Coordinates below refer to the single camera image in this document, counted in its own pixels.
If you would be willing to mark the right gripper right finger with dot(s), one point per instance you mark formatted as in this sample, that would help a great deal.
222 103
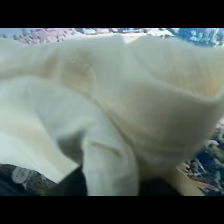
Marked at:
158 189

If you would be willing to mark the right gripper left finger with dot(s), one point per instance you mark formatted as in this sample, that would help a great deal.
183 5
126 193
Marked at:
72 185

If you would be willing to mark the cream shirt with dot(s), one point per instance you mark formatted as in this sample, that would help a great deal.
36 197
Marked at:
126 100

